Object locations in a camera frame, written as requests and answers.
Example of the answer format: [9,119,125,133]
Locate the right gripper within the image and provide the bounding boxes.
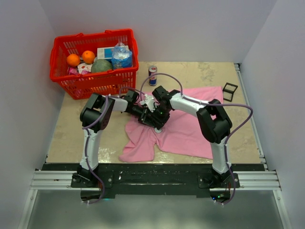
[148,106,171,130]

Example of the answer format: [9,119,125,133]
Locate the pink t-shirt garment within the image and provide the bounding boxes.
[118,86,225,163]

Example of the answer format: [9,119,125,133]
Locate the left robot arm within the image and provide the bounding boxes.
[77,90,156,187]

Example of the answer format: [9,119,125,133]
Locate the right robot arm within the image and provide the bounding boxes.
[152,86,233,187]

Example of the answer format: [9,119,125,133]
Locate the energy drink can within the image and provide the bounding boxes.
[148,65,157,86]

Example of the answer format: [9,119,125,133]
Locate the blue plastic bag pack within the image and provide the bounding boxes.
[112,42,133,70]

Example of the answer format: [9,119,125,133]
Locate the red plastic shopping basket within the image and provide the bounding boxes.
[49,28,140,100]

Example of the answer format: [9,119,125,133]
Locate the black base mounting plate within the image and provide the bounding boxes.
[71,164,240,202]

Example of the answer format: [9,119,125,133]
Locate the green melon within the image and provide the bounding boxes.
[91,59,113,73]

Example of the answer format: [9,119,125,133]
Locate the white blue carton box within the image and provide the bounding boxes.
[96,46,131,60]

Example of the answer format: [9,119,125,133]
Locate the white red small package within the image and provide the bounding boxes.
[77,62,92,74]

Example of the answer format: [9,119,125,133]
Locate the right orange fruit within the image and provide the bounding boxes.
[82,50,95,64]

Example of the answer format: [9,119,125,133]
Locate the orange fruit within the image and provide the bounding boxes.
[82,50,95,64]
[66,53,81,67]

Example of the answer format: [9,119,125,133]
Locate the pink snack packet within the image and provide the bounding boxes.
[68,67,79,75]

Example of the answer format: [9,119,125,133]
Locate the left orange fruit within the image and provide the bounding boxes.
[66,53,81,67]

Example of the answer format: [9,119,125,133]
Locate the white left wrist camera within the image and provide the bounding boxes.
[140,94,155,113]

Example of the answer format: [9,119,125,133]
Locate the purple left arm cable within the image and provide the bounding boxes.
[82,86,146,205]

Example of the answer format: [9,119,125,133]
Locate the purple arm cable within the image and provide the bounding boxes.
[139,73,254,206]
[82,86,146,205]

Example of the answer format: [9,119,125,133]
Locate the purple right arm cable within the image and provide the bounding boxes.
[139,73,254,206]

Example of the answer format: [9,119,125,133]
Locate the black square frame stand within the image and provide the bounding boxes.
[223,82,238,102]

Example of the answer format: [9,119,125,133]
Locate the aluminium rail frame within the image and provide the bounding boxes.
[18,62,293,229]

